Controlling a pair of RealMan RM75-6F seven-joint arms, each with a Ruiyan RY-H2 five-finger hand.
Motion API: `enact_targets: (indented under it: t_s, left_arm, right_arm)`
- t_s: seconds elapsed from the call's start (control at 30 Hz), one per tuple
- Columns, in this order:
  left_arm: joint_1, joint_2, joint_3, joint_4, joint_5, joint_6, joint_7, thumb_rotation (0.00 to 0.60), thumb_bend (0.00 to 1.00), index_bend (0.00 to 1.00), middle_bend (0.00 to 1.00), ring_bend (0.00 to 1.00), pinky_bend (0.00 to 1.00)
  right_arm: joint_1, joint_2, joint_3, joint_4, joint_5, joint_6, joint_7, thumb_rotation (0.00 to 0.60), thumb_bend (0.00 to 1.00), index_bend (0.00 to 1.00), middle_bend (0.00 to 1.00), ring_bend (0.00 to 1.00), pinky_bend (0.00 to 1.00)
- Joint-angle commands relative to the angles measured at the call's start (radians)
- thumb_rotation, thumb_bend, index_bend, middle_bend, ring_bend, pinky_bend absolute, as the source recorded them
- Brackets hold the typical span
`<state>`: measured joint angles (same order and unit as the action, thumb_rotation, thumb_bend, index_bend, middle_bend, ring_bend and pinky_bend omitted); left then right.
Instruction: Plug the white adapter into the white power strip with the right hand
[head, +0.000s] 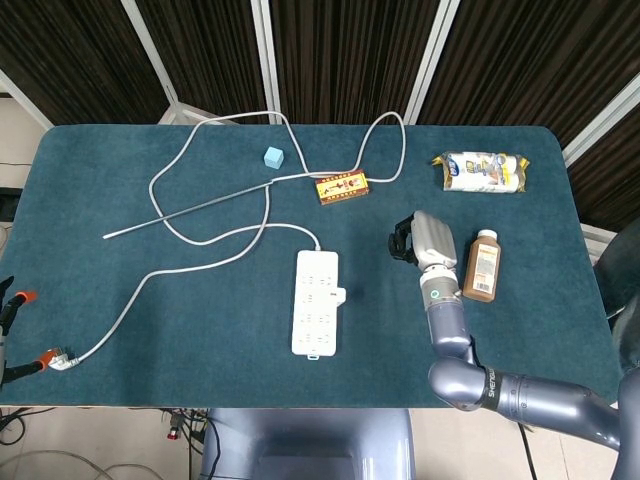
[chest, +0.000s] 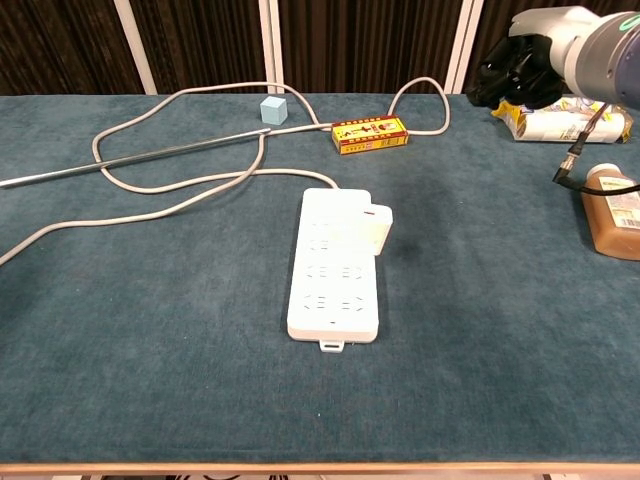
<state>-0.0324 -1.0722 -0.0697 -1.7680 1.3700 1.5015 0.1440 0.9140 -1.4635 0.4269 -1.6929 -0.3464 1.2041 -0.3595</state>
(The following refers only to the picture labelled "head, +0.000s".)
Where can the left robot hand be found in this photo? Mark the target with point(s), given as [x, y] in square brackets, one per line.
[47, 361]

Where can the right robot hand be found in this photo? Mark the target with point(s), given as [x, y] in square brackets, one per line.
[435, 240]

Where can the white power adapter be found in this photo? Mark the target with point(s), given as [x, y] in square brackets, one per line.
[340, 296]

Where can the white power strip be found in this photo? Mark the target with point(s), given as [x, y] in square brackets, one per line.
[312, 325]

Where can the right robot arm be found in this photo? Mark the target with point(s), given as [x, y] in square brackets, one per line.
[447, 325]

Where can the brown drink bottle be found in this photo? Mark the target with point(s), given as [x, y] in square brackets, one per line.
[482, 270]

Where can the pack of white rolls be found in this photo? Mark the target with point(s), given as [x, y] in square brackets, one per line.
[480, 172]

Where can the red yellow printed box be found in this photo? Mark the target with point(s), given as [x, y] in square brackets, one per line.
[344, 187]

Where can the red button device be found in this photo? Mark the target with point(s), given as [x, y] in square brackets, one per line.
[173, 433]

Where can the black floor device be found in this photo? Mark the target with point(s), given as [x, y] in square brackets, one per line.
[7, 205]

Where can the teal table cloth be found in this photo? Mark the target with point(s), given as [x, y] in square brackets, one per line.
[210, 350]

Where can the light blue cube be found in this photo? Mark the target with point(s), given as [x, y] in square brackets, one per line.
[273, 158]

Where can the dark partition panel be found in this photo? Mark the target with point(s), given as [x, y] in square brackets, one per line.
[75, 50]
[350, 50]
[615, 170]
[525, 50]
[215, 50]

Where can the thin metal rod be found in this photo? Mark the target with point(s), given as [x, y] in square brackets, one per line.
[190, 208]

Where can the blue-grey robot torso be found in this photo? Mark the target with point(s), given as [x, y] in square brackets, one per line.
[310, 440]

